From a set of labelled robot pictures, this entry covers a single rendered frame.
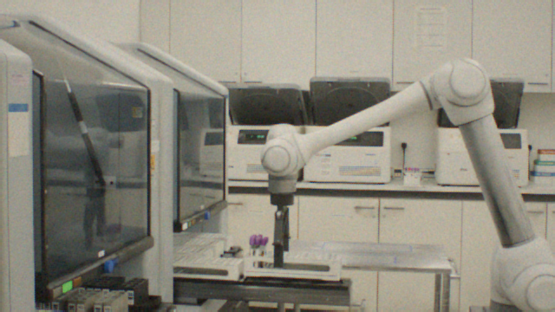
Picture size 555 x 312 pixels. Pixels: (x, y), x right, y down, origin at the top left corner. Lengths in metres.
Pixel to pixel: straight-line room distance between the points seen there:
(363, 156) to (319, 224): 0.52
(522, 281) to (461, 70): 0.60
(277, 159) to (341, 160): 2.54
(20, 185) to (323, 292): 1.11
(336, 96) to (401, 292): 1.35
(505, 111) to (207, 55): 2.05
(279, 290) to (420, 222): 2.41
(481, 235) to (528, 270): 2.51
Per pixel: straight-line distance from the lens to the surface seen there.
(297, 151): 2.00
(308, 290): 2.18
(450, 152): 4.48
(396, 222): 4.51
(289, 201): 2.18
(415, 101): 2.16
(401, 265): 2.48
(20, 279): 1.38
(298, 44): 4.82
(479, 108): 2.00
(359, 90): 4.71
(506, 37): 4.83
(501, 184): 2.04
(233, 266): 2.22
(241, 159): 4.58
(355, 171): 4.49
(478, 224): 4.54
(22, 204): 1.37
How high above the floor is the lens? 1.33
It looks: 3 degrees down
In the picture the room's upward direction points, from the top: 1 degrees clockwise
